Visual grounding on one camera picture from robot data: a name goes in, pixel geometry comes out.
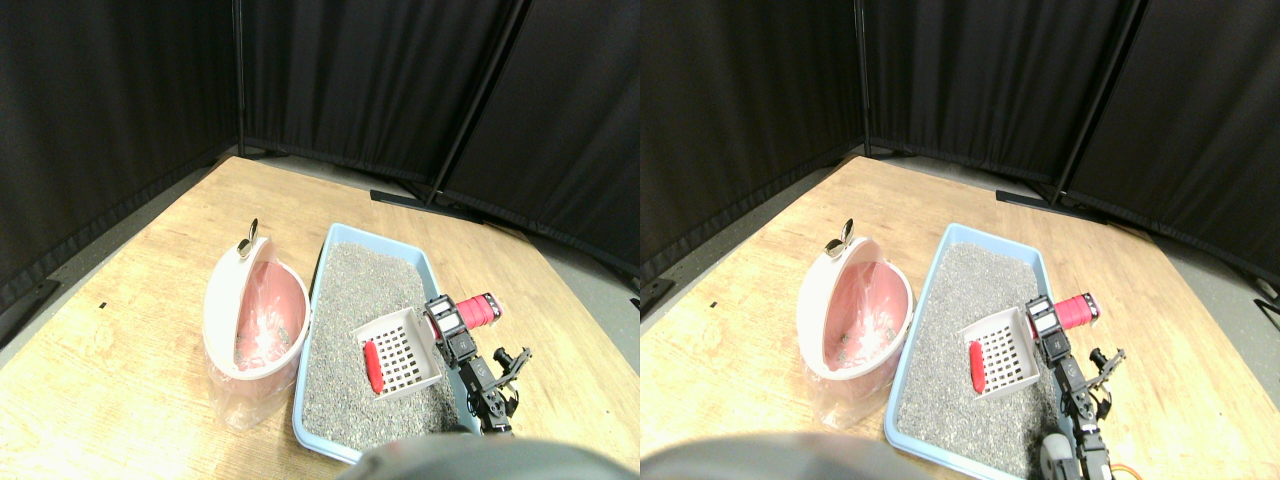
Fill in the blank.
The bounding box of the white bin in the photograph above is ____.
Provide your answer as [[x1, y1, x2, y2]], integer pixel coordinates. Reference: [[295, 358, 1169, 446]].
[[797, 218, 916, 432], [202, 218, 313, 432]]

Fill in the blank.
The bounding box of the white scoop with red handle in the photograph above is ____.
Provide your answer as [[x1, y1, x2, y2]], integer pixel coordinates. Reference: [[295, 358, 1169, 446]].
[[958, 292, 1102, 402], [350, 292, 504, 403]]

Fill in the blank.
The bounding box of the black bracket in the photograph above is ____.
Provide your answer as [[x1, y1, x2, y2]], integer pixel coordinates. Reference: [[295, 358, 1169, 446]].
[[492, 345, 534, 395]]

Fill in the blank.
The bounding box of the black curtain stand pole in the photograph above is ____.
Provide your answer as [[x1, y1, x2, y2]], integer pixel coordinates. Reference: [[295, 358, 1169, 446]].
[[1053, 0, 1148, 205], [428, 0, 529, 205]]

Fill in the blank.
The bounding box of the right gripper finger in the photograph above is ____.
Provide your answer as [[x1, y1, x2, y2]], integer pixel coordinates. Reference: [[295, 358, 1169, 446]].
[[1024, 295, 1064, 340], [424, 296, 464, 342]]

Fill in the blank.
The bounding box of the black curtain stand foot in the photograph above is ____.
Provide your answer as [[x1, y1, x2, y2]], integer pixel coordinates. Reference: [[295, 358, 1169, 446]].
[[369, 189, 483, 224], [996, 189, 1103, 217], [1253, 279, 1280, 333]]

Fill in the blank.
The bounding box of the red lump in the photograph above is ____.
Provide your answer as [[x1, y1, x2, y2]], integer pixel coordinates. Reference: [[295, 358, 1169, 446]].
[[362, 340, 386, 396], [967, 340, 990, 394]]

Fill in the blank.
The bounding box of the blue litter tray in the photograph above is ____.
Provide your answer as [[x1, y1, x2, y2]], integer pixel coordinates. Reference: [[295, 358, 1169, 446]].
[[292, 223, 472, 466], [884, 223, 1077, 480]]

